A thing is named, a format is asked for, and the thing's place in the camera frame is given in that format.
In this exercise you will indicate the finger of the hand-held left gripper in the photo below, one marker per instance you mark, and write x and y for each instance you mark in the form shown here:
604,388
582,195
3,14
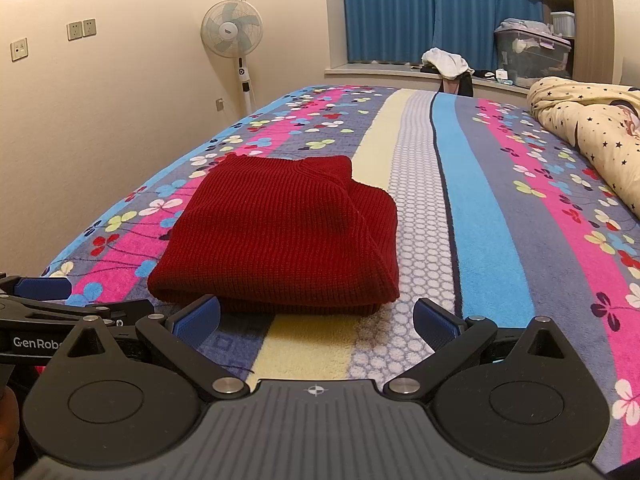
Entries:
60,309
42,287

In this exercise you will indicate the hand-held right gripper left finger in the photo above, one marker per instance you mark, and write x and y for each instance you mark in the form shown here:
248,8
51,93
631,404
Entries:
195,321

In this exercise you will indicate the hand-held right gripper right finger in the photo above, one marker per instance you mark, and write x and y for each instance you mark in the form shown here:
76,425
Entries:
435,324

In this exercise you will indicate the red knit sweater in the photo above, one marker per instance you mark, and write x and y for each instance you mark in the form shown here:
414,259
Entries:
280,240

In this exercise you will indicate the white clothes pile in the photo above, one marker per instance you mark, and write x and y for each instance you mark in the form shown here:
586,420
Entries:
447,62

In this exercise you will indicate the person's left hand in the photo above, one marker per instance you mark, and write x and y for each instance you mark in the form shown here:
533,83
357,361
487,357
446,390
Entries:
7,425

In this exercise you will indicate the floral striped fleece blanket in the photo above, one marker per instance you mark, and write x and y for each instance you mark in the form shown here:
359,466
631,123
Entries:
475,210

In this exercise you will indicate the dark clothing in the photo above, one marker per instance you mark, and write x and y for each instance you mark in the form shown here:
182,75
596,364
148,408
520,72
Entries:
462,86

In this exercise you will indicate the cream star-print quilt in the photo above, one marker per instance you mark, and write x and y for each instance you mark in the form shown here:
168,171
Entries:
590,125

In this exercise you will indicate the small white box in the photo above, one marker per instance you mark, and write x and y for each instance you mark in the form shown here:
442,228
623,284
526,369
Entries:
503,77

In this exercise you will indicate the white window sill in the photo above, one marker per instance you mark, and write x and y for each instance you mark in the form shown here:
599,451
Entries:
370,72

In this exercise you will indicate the clear plastic storage box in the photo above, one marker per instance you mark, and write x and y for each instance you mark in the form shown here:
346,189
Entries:
530,60

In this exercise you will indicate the white standing fan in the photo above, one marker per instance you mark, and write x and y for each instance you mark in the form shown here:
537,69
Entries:
232,27

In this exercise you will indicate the grey folded cloth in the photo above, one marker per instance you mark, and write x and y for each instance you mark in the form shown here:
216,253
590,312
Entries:
522,26

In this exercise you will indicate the blue curtain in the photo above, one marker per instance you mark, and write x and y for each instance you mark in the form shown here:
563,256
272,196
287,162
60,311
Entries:
400,10

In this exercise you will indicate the white plastic basket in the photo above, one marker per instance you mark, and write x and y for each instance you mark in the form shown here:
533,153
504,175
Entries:
562,24

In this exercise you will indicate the wooden shelf unit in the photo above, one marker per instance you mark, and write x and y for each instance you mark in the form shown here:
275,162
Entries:
592,20

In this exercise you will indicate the beige wall socket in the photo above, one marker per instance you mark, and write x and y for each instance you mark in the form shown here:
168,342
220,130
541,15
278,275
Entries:
75,31
89,28

